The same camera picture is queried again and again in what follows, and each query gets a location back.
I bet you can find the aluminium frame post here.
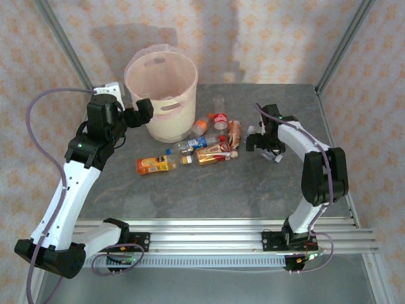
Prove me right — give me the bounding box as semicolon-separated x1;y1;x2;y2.
314;0;377;96
34;0;96;92

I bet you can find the clear bottle orange label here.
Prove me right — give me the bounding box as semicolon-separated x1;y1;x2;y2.
190;113;216;137

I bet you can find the floral patterned backdrop cloth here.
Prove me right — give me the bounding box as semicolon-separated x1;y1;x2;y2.
0;0;405;304

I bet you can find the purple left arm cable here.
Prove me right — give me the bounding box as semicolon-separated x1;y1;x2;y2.
25;87;145;304

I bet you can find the brown drink bottle beige cap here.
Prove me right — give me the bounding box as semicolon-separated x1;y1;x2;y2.
228;118;244;159

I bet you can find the orange juice plastic bottle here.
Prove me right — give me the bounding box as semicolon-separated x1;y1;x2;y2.
135;155;194;177

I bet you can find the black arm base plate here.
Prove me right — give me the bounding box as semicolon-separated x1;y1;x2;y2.
93;232;151;253
261;231;318;253

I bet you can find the yellow tea bottle red label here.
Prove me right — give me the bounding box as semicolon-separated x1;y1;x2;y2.
195;141;232;166

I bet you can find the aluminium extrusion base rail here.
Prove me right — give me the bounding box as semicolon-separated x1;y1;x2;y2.
34;217;380;255

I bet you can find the clear plastic bottle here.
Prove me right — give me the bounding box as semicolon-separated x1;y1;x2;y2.
246;125;284;164

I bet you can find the clear bottle blue yellow label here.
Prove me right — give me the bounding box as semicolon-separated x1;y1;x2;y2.
173;135;222;154

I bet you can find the small circuit board green LED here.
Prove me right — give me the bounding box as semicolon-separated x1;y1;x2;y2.
106;255;140;266
296;251;327;263

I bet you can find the cream plastic bin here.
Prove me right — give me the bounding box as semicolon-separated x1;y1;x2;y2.
124;44;199;144

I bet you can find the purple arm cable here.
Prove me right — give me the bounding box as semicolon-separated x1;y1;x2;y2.
254;101;335;276
25;87;145;304

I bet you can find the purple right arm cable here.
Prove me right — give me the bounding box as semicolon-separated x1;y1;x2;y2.
254;101;335;276

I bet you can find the clear bottle red cola label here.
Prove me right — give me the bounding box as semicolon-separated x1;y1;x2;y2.
213;96;229;131

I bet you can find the aluminium frame leg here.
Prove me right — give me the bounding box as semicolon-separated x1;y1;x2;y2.
17;269;48;304
362;253;392;304

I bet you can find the aluminium table side rail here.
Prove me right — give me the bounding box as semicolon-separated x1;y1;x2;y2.
315;85;361;229

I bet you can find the grey slotted cable duct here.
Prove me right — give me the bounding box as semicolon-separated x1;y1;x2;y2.
47;255;287;269

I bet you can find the grey metal lower panel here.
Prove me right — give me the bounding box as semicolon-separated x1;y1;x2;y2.
36;267;377;304

